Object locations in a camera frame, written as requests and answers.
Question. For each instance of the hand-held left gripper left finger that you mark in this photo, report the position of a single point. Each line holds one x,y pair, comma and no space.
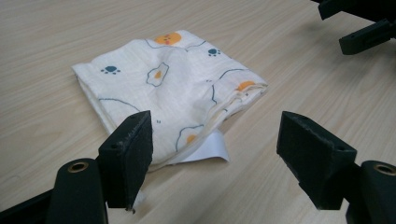
126,161

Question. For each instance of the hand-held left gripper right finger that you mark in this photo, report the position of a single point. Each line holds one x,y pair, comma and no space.
314,155

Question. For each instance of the white egg print cloth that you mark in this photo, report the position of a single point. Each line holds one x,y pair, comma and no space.
174,90

